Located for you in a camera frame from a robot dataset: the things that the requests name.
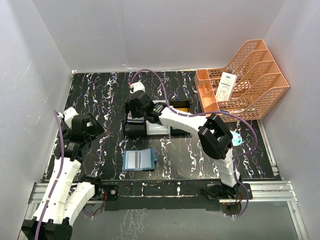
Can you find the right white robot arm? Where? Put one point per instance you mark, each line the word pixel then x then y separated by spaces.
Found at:
pixel 214 136

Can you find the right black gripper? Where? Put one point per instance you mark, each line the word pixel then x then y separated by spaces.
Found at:
pixel 127 108

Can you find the blue leather card holder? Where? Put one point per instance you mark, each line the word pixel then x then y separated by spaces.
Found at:
pixel 148 160

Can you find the gold credit card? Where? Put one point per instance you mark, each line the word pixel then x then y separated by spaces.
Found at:
pixel 183 110

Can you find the aluminium frame rail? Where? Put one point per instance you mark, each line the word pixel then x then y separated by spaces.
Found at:
pixel 262 191

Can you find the packaged nail clipper blister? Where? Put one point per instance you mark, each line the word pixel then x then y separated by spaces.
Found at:
pixel 236 138

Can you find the white paper receipt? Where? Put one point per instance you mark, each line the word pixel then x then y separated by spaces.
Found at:
pixel 225 87

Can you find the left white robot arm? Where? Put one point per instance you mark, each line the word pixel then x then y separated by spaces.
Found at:
pixel 60 204

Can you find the orange mesh file organizer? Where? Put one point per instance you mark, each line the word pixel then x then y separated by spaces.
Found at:
pixel 259 83

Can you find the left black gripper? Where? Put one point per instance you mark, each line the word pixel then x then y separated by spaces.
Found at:
pixel 94 126

